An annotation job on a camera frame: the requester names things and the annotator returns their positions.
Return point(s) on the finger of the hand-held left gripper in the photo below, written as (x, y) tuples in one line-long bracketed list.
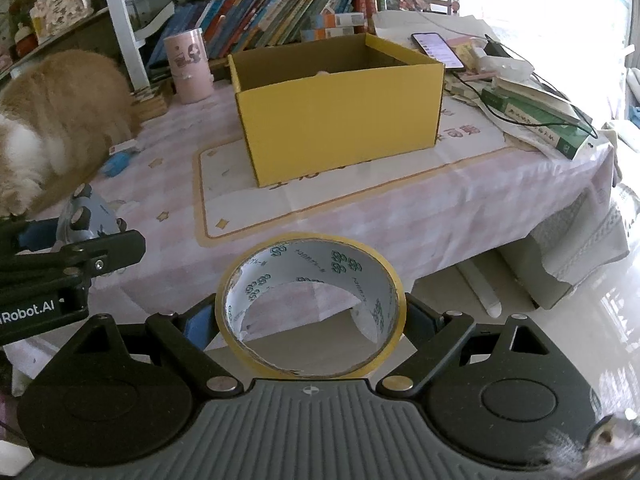
[(115, 250), (37, 234)]

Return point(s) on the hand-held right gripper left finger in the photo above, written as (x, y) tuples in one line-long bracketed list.
[(197, 325)]

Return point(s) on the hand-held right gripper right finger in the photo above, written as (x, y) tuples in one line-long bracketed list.
[(425, 322)]

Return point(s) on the grey blue toy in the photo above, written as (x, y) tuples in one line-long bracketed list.
[(97, 215)]

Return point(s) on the yellow tape roll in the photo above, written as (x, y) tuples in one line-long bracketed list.
[(360, 270)]

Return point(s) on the yellow cardboard box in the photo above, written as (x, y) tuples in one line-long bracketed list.
[(340, 120)]

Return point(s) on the small blue item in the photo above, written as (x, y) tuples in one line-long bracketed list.
[(117, 164)]

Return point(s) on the small white card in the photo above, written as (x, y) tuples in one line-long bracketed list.
[(124, 148)]

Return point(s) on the fluffy orange white cat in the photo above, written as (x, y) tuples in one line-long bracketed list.
[(55, 120)]

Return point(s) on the white orange-bordered desk mat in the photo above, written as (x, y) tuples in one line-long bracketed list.
[(260, 210)]

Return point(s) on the pink checked tablecloth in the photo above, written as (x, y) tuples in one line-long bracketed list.
[(350, 210)]

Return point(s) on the checkered wooden box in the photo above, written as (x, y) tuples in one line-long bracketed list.
[(152, 102)]

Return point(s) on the white lace cloth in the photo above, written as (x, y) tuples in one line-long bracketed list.
[(580, 240)]

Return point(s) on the grey fluffy fur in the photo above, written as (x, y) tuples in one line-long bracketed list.
[(575, 445)]

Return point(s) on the pink cylindrical tin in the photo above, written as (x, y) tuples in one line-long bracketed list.
[(190, 67)]

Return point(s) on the white bookshelf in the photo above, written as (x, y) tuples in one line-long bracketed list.
[(120, 25)]

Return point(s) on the green book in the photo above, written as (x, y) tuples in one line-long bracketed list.
[(540, 125)]

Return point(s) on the white plastic box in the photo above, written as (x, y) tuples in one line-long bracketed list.
[(505, 64)]

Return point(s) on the smartphone with lit screen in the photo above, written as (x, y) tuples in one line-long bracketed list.
[(439, 51)]

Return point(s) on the row of leaning books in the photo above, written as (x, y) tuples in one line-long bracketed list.
[(260, 15)]

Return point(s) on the black charger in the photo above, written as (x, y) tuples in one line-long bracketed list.
[(496, 49)]

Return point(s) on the orange white cartons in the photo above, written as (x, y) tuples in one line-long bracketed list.
[(332, 27)]

